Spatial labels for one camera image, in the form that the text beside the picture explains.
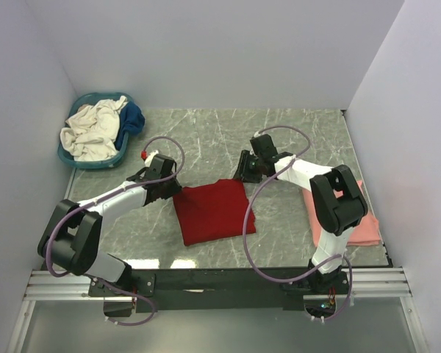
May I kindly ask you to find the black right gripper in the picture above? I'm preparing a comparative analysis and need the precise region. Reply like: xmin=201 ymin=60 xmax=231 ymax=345
xmin=233 ymin=150 xmax=263 ymax=185

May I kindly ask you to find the red t shirt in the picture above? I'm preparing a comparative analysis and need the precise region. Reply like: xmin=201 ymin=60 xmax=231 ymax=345
xmin=173 ymin=179 xmax=248 ymax=246

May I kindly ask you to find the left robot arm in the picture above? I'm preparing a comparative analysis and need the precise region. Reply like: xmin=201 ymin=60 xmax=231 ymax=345
xmin=37 ymin=154 xmax=182 ymax=296

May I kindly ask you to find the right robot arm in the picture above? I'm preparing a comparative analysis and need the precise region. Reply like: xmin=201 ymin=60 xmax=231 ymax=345
xmin=234 ymin=134 xmax=368 ymax=293

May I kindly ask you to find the teal laundry basket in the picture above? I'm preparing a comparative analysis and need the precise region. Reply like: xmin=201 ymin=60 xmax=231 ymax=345
xmin=57 ymin=92 xmax=134 ymax=169

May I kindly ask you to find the blue t shirt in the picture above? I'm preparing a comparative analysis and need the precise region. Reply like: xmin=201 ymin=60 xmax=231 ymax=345
xmin=114 ymin=101 xmax=146 ymax=151

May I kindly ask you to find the cream white t shirt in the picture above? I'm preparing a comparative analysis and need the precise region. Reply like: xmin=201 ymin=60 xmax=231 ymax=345
xmin=60 ymin=96 xmax=128 ymax=162

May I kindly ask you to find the black base beam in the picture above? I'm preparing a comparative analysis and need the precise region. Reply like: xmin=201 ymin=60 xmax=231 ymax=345
xmin=87 ymin=267 xmax=352 ymax=317

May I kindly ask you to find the folded pink t shirt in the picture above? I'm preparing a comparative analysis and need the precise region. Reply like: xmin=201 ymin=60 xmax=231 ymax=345
xmin=302 ymin=189 xmax=381 ymax=247

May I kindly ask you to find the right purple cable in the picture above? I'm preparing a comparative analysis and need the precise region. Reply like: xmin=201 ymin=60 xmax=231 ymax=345
xmin=241 ymin=125 xmax=354 ymax=324

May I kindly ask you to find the purple cable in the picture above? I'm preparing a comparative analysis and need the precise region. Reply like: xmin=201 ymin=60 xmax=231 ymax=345
xmin=241 ymin=125 xmax=354 ymax=324
xmin=46 ymin=135 xmax=186 ymax=327

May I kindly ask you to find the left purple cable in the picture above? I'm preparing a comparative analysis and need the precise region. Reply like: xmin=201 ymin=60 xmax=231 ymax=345
xmin=46 ymin=135 xmax=186 ymax=327

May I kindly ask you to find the aluminium rail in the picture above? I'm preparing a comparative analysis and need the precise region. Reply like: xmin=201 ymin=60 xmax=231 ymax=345
xmin=24 ymin=267 xmax=412 ymax=302

